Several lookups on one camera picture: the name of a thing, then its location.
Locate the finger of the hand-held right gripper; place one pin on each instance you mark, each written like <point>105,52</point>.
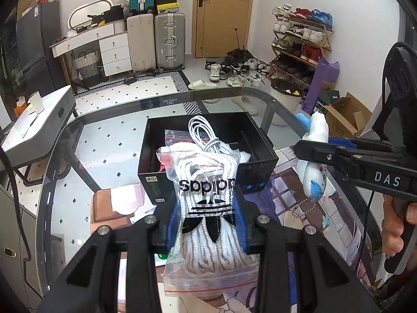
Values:
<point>322,156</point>
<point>345,142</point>

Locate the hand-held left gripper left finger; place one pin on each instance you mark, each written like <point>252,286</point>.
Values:
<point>172,228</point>

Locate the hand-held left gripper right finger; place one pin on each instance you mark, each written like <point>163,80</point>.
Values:
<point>242,228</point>

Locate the white shark plush toy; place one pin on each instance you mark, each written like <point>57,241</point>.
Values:
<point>317,127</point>

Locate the bag of white shoelaces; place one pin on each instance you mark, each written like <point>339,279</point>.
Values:
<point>208,238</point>

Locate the black cardboard box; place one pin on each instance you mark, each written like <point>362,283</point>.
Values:
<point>260,169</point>

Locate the person's right hand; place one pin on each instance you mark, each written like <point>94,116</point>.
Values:
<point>391,231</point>

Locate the open cardboard box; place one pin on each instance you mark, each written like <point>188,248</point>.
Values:
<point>348,117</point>

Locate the dark green box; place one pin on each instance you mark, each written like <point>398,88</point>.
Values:
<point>327,101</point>

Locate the white paper sheet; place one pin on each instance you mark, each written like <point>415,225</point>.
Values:
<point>130,199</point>

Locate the printed desk mat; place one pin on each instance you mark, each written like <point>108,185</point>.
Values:
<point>293,208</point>

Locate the white trash bin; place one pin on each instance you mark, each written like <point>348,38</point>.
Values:
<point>286,104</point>

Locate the purple yoga mat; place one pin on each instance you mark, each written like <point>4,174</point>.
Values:
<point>321,81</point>

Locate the white slipper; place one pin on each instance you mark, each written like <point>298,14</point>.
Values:
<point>202,85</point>
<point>246,106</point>

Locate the wooden shoe rack with shoes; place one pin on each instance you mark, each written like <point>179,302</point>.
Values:
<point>299,32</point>

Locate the scattered shoes pile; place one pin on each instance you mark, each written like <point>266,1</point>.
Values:
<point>234,70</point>

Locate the black umbrella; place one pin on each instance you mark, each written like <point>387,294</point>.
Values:
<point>239,52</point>

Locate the black white patterned rug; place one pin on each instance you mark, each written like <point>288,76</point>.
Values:
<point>130,83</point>

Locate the grey coffee table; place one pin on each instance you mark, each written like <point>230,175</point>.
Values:
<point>35,130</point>

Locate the wooden door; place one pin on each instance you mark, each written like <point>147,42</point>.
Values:
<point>224,16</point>

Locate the woven basket bag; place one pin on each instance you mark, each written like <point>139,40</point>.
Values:
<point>86,68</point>

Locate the white cup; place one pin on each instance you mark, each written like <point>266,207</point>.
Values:
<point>36,103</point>

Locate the beige suitcase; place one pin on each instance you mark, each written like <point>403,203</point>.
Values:
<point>141,44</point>

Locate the silver suitcase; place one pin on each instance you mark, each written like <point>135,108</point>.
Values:
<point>169,40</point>

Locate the white vanity desk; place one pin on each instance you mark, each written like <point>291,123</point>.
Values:
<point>114,49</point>

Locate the orange packet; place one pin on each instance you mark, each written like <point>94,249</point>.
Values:
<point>21,110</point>

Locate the yellow black shoe box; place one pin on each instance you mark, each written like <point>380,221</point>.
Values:
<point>167,8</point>

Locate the black bag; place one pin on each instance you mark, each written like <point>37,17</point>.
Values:
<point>114,13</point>

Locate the grey plush toy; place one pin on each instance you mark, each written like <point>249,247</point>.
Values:
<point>124,8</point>

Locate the grey refrigerator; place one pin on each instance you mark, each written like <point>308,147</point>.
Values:
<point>39,45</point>

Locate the dark wardrobe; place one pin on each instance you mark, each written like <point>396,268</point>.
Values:
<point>8,71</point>

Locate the oval white framed mirror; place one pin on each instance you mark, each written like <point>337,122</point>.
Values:
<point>88,13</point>

